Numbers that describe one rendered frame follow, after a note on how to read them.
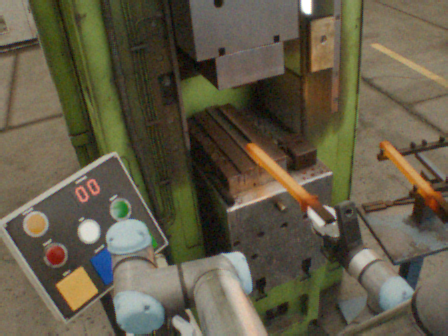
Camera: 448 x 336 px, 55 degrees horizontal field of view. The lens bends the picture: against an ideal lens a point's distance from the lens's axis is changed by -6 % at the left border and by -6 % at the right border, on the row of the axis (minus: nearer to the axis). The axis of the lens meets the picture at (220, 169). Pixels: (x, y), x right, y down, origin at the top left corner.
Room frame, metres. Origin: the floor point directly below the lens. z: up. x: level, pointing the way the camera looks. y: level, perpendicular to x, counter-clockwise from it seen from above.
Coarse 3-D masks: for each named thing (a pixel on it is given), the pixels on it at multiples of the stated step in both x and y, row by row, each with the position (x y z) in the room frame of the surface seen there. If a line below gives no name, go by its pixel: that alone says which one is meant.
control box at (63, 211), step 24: (96, 168) 0.91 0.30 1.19; (120, 168) 0.94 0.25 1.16; (48, 192) 0.83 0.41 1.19; (72, 192) 0.84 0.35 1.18; (120, 192) 0.90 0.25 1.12; (24, 216) 0.76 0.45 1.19; (48, 216) 0.78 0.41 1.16; (72, 216) 0.81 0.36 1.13; (96, 216) 0.83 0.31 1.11; (144, 216) 0.89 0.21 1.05; (24, 240) 0.72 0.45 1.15; (48, 240) 0.75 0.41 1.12; (72, 240) 0.77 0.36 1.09; (96, 240) 0.79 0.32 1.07; (24, 264) 0.69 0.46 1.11; (48, 264) 0.71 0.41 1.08; (72, 264) 0.73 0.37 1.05; (48, 288) 0.67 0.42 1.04; (96, 288) 0.71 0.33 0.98; (72, 312) 0.65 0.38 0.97
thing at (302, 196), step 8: (248, 144) 1.22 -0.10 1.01; (256, 152) 1.17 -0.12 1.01; (264, 160) 1.12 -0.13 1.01; (272, 160) 1.11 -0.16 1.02; (264, 168) 1.10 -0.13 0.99; (272, 168) 1.07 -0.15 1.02; (280, 168) 1.06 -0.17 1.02; (272, 176) 1.06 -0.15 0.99; (280, 176) 1.02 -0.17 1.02; (288, 176) 1.02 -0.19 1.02; (288, 184) 0.98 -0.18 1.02; (296, 184) 0.97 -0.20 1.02; (296, 192) 0.94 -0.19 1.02; (304, 192) 0.93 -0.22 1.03; (304, 200) 0.89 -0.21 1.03; (312, 200) 0.89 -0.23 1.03; (304, 208) 0.88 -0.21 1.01; (312, 208) 0.86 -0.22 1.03; (320, 208) 0.85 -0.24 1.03; (320, 216) 0.82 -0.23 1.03; (328, 216) 0.81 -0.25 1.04
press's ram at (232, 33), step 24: (168, 0) 1.24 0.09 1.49; (192, 0) 1.08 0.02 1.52; (216, 0) 1.10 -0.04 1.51; (240, 0) 1.12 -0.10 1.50; (264, 0) 1.14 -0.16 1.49; (288, 0) 1.17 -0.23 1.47; (192, 24) 1.08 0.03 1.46; (216, 24) 1.10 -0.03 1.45; (240, 24) 1.12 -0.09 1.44; (264, 24) 1.14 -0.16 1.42; (288, 24) 1.16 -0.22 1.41; (192, 48) 1.09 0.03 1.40; (216, 48) 1.09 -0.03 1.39; (240, 48) 1.12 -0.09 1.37
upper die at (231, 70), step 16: (176, 48) 1.41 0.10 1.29; (256, 48) 1.13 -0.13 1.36; (272, 48) 1.15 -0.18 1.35; (192, 64) 1.27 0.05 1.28; (208, 64) 1.14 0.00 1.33; (224, 64) 1.10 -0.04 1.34; (240, 64) 1.11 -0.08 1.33; (256, 64) 1.13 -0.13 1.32; (272, 64) 1.15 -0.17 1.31; (208, 80) 1.16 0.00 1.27; (224, 80) 1.10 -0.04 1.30; (240, 80) 1.11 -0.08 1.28; (256, 80) 1.13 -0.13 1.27
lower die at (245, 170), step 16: (208, 112) 1.49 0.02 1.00; (224, 112) 1.47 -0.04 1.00; (208, 128) 1.38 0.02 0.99; (224, 128) 1.35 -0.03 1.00; (240, 128) 1.34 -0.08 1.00; (256, 128) 1.34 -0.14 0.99; (224, 144) 1.27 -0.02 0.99; (240, 144) 1.24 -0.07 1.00; (256, 144) 1.23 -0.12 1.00; (272, 144) 1.23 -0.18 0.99; (208, 160) 1.24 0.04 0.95; (240, 160) 1.16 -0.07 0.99; (256, 160) 1.14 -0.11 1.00; (224, 176) 1.12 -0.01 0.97; (240, 176) 1.10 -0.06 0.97; (256, 176) 1.12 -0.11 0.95
